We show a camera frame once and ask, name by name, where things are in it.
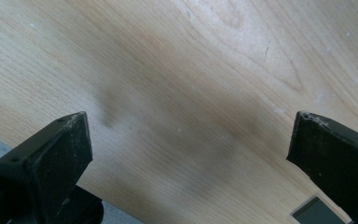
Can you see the dark grey flat object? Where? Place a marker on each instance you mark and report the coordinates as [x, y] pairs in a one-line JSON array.
[[315, 213]]

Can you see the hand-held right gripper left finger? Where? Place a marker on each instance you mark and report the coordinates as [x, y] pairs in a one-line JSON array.
[[48, 165]]

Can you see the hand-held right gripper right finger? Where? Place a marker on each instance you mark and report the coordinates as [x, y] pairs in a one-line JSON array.
[[338, 158]]

